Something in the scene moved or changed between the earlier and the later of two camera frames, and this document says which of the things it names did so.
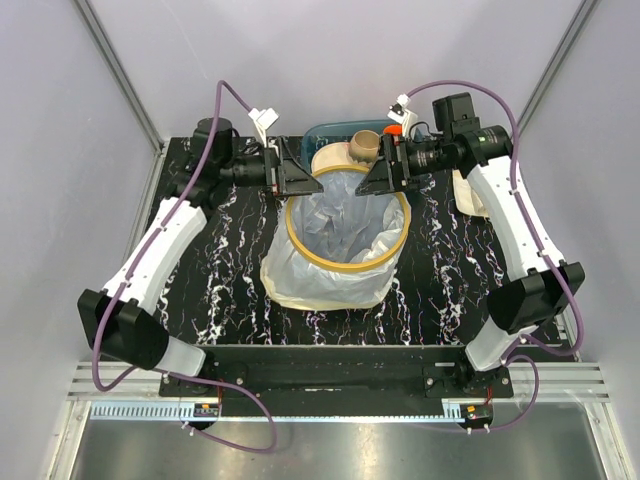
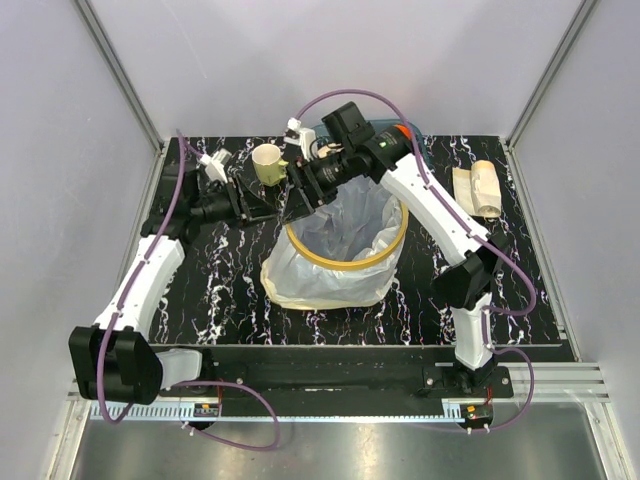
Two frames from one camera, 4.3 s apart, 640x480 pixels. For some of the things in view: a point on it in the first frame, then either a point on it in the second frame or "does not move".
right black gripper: (385, 177) → (301, 204)
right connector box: (476, 415) does not move
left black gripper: (284, 176) → (248, 206)
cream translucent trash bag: (338, 249) does not move
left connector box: (206, 409) does not move
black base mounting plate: (403, 372) does not move
